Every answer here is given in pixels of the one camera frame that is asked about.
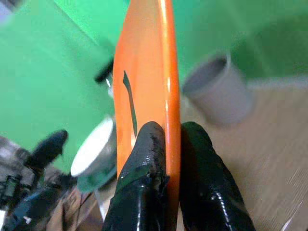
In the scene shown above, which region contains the grey cup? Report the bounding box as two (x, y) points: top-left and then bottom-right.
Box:
(182, 53), (254, 126)

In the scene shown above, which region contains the orange plate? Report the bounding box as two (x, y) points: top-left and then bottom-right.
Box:
(112, 0), (182, 231)

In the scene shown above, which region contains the green tablecloth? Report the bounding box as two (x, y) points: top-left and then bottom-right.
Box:
(0, 0), (308, 193)

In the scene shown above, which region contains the white bowl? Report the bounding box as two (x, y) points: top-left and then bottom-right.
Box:
(70, 115), (119, 191)

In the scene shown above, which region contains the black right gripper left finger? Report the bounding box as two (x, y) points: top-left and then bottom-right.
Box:
(102, 121), (170, 231)

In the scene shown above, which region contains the black-handled cutlery piece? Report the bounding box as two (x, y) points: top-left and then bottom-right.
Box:
(94, 57), (115, 97)

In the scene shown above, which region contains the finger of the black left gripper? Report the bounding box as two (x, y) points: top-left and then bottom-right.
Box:
(25, 129), (69, 170)

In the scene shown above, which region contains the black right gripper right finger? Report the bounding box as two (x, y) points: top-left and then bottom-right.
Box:
(180, 121), (256, 231)

